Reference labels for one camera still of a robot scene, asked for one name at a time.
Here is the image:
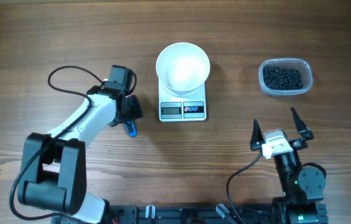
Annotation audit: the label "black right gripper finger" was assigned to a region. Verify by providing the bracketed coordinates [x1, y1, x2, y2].
[250, 119, 265, 151]
[290, 107, 314, 141]

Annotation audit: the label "pink measuring scoop blue handle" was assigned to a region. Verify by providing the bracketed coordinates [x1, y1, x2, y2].
[124, 121, 138, 138]

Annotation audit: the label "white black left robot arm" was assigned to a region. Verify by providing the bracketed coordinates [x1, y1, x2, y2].
[9, 65, 143, 223]

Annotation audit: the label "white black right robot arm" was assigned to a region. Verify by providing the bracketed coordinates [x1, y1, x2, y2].
[250, 108, 329, 224]

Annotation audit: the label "white digital kitchen scale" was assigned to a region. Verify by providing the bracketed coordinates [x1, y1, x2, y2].
[158, 81, 207, 122]

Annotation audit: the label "white bowl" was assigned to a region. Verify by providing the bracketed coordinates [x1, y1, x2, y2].
[156, 42, 211, 94]

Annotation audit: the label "clear plastic container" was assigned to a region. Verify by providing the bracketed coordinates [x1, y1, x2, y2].
[258, 58, 313, 96]

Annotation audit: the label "black beans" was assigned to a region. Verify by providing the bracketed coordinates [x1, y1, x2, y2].
[263, 66, 303, 90]

